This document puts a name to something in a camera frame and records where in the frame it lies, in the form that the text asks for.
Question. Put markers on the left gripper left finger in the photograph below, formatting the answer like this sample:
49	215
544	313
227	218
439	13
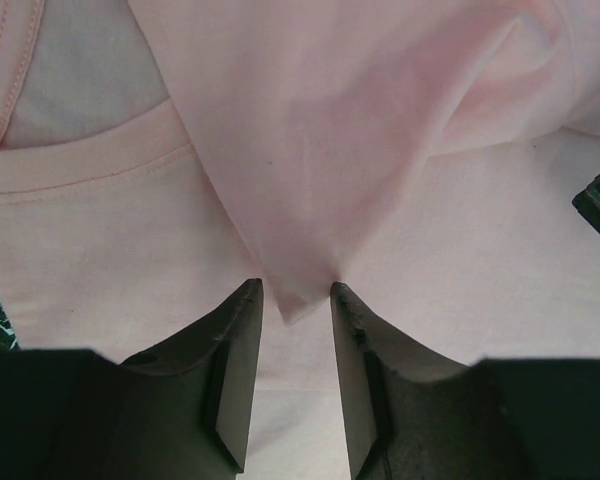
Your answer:
193	398

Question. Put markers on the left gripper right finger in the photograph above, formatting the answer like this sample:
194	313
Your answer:
409	412

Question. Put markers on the pink t shirt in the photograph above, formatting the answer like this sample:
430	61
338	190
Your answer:
156	154

